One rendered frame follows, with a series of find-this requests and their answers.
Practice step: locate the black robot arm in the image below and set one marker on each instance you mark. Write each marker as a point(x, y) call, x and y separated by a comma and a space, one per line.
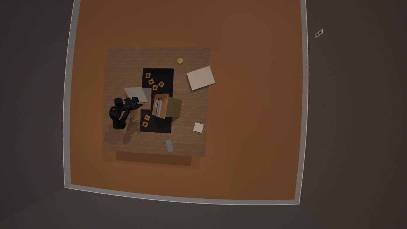
point(118, 108)

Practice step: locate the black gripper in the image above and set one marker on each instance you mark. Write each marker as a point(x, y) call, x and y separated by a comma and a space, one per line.
point(132, 106)

